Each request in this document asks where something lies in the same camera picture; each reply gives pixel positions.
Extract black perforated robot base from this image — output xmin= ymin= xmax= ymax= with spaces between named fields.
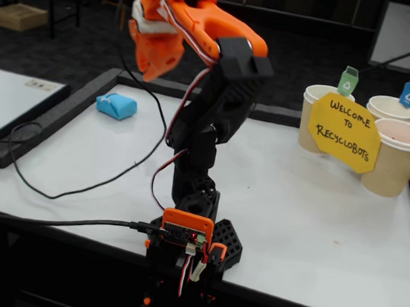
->
xmin=141 ymin=214 xmax=245 ymax=307

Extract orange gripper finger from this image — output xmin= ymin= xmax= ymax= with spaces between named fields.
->
xmin=133 ymin=30 xmax=186 ymax=85
xmin=126 ymin=19 xmax=142 ymax=52

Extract servo lead with white connector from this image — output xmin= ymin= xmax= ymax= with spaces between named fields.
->
xmin=176 ymin=244 xmax=209 ymax=300

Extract white panel with black edge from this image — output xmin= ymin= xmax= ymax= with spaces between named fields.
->
xmin=0 ymin=67 xmax=72 ymax=156

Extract brown cardboard box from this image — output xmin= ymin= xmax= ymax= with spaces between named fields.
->
xmin=0 ymin=3 xmax=50 ymax=33

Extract black stand rod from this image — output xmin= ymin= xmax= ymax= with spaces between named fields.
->
xmin=357 ymin=44 xmax=410 ymax=78

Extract paper cup with blue tag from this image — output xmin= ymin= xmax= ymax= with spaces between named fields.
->
xmin=365 ymin=94 xmax=410 ymax=124

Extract red white black servo wire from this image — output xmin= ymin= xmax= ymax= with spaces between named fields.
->
xmin=145 ymin=0 xmax=224 ymax=217

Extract white board on stand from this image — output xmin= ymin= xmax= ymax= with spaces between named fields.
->
xmin=366 ymin=0 xmax=410 ymax=75

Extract orange cased controller board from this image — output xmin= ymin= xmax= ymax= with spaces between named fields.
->
xmin=159 ymin=207 xmax=216 ymax=256

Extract yellow handwritten welcome sign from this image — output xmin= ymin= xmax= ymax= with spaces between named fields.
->
xmin=304 ymin=90 xmax=385 ymax=176

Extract thick black board cable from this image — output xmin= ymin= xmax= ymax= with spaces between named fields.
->
xmin=0 ymin=206 xmax=162 ymax=235

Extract thin black camera cable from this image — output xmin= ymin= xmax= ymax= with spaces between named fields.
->
xmin=0 ymin=0 xmax=176 ymax=206

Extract small paper label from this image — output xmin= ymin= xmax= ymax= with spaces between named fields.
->
xmin=24 ymin=78 xmax=57 ymax=92

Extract paper cup with orange tag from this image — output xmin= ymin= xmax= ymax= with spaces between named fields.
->
xmin=359 ymin=117 xmax=410 ymax=199

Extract black metal table frame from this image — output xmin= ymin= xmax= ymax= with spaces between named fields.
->
xmin=44 ymin=0 xmax=83 ymax=42

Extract orange gripper body white tape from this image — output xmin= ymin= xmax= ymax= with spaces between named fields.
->
xmin=129 ymin=0 xmax=187 ymax=39

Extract short black foam border strip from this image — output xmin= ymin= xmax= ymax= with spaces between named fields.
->
xmin=250 ymin=102 xmax=302 ymax=128

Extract paper cup with green tag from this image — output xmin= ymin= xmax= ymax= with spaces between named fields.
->
xmin=297 ymin=83 xmax=356 ymax=158

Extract blue paper package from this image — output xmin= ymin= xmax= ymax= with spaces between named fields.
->
xmin=95 ymin=90 xmax=139 ymax=122

